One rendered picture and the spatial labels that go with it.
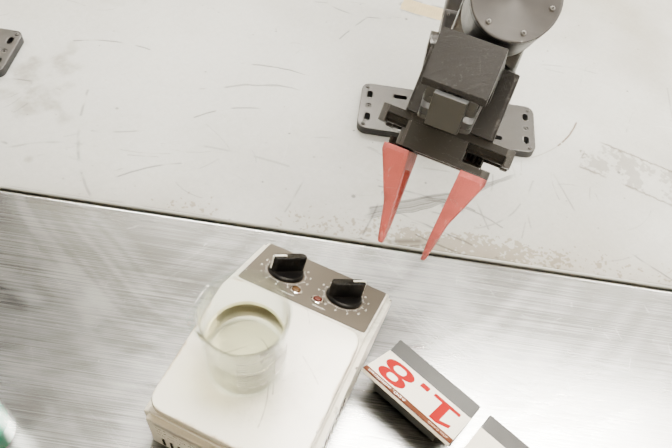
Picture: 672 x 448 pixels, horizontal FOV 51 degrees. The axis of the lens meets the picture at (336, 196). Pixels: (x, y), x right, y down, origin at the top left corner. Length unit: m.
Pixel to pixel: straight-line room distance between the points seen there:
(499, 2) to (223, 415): 0.34
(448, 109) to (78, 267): 0.40
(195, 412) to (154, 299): 0.17
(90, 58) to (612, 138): 0.61
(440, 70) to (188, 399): 0.29
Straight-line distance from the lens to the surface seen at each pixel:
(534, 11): 0.46
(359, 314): 0.60
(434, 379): 0.65
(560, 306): 0.72
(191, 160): 0.76
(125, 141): 0.79
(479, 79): 0.45
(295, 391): 0.54
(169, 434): 0.56
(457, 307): 0.69
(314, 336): 0.55
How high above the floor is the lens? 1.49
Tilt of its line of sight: 53 degrees down
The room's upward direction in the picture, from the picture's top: 8 degrees clockwise
